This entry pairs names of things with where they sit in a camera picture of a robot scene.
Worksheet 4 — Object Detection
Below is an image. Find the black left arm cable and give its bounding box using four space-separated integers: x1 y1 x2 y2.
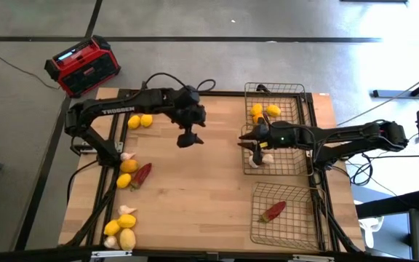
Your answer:
144 71 217 92

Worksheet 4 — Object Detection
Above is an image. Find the black coiled cable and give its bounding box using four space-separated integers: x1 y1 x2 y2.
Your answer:
347 152 377 187

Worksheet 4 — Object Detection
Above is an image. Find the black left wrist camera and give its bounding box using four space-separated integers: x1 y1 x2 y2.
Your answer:
176 127 206 149

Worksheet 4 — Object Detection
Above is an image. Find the grey radio power cord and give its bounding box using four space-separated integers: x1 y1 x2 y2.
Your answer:
0 44 62 91

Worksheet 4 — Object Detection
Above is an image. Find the black arm base cable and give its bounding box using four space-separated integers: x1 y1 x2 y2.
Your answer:
66 159 100 207

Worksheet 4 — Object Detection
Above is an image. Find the black rig crossbar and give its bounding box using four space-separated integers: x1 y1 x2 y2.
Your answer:
0 246 419 262

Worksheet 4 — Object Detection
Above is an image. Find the thin grey cord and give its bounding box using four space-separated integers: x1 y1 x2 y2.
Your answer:
336 67 419 127

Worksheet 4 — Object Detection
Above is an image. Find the black aluminium table frame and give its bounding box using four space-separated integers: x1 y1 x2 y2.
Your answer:
60 87 365 255

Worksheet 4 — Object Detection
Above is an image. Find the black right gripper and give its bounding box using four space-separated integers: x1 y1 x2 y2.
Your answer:
238 122 307 151

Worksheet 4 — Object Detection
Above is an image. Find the black desk leg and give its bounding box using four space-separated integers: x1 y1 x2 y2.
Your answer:
372 67 419 100

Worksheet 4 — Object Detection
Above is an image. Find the white plastic loop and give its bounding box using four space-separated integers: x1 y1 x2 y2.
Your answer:
357 214 385 249

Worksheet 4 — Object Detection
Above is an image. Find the bright red chili pepper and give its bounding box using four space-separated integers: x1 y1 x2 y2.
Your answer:
129 162 153 191

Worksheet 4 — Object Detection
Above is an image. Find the black beam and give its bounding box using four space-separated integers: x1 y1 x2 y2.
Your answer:
354 189 419 220

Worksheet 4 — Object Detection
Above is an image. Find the red and black jobsite radio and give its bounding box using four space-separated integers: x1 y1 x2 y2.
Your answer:
44 35 121 98

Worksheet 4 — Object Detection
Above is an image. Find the dark red chili pepper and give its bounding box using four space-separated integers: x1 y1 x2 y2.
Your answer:
258 200 287 223

